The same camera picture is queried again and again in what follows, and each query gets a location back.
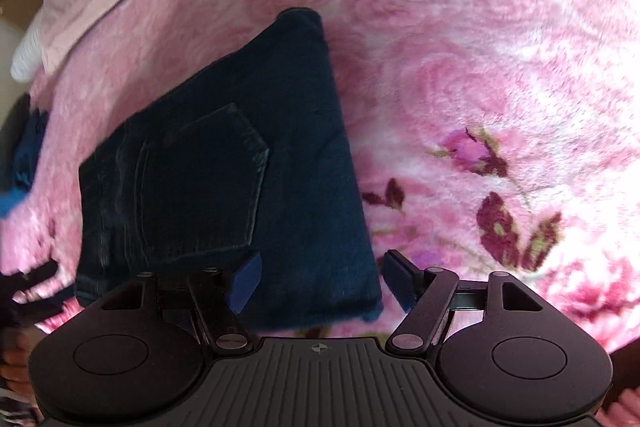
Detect person's left hand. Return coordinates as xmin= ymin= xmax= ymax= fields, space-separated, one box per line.
xmin=0 ymin=329 xmax=38 ymax=395

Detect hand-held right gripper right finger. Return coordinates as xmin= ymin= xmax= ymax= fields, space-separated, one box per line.
xmin=382 ymin=249 xmax=546 ymax=353

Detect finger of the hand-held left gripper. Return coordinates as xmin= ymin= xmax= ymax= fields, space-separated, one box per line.
xmin=0 ymin=94 xmax=51 ymax=220
xmin=0 ymin=258 xmax=68 ymax=338

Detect dark blue jeans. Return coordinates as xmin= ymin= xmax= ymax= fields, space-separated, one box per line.
xmin=75 ymin=8 xmax=385 ymax=333

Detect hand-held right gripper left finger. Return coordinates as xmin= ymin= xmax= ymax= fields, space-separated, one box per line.
xmin=100 ymin=251 xmax=263 ymax=353

